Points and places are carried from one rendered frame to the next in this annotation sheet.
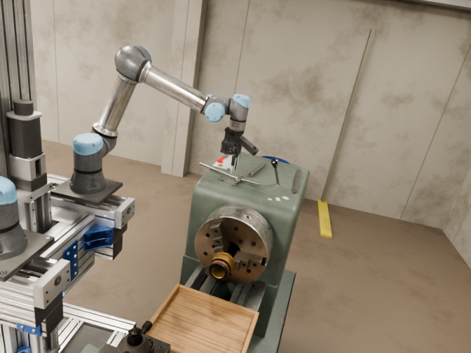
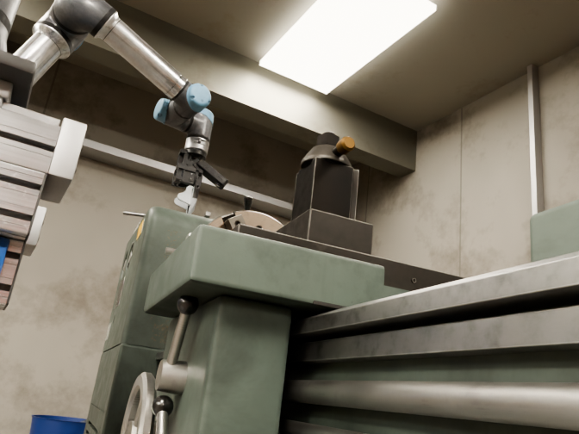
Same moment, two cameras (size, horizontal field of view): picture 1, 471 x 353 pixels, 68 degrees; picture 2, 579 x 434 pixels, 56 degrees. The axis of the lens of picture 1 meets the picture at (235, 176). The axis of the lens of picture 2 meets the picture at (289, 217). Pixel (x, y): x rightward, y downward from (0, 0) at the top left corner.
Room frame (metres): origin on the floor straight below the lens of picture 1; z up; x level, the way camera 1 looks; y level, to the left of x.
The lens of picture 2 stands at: (0.02, 0.65, 0.76)
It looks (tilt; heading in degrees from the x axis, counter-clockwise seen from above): 19 degrees up; 326
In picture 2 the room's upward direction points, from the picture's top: 7 degrees clockwise
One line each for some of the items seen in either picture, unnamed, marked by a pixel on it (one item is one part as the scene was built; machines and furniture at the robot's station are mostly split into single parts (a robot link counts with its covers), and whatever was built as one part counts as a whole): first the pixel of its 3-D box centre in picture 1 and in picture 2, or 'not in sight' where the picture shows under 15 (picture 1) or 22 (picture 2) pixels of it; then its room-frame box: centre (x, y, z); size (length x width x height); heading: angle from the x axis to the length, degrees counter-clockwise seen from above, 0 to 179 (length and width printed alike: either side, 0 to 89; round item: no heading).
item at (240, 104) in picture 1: (239, 108); (199, 126); (1.53, 0.04, 1.59); 0.09 x 0.08 x 0.11; 92
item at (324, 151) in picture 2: (134, 344); (326, 160); (0.64, 0.18, 1.14); 0.08 x 0.08 x 0.03
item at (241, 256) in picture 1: (249, 260); not in sight; (1.14, -0.11, 1.08); 0.12 x 0.11 x 0.05; 77
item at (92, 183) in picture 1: (87, 176); not in sight; (1.37, 0.64, 1.21); 0.15 x 0.15 x 0.10
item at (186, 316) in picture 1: (202, 327); not in sight; (0.96, 0.02, 0.89); 0.36 x 0.30 x 0.04; 77
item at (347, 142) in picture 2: not in sight; (342, 148); (0.58, 0.19, 1.14); 0.04 x 0.02 x 0.02; 167
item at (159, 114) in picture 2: (217, 105); (175, 113); (1.50, 0.13, 1.59); 0.11 x 0.11 x 0.08; 2
